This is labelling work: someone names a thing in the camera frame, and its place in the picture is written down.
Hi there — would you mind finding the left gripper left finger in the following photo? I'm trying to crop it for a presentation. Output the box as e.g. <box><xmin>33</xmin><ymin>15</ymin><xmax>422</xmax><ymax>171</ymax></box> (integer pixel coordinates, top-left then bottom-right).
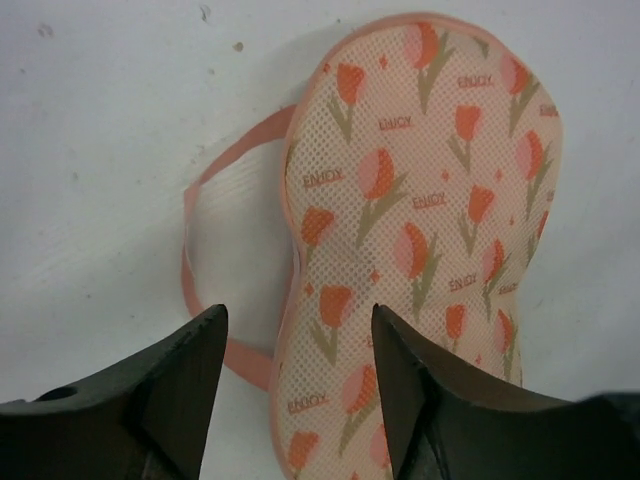
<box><xmin>1</xmin><ymin>305</ymin><xmax>228</xmax><ymax>479</ymax></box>

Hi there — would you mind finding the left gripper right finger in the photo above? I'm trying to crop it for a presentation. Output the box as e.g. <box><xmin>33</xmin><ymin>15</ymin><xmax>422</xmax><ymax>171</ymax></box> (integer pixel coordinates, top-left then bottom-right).
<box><xmin>372</xmin><ymin>305</ymin><xmax>639</xmax><ymax>480</ymax></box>

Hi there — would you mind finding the floral mesh laundry bag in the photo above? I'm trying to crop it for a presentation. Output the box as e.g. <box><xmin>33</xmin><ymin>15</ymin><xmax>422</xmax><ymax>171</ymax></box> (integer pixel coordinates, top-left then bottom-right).
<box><xmin>184</xmin><ymin>13</ymin><xmax>563</xmax><ymax>479</ymax></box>

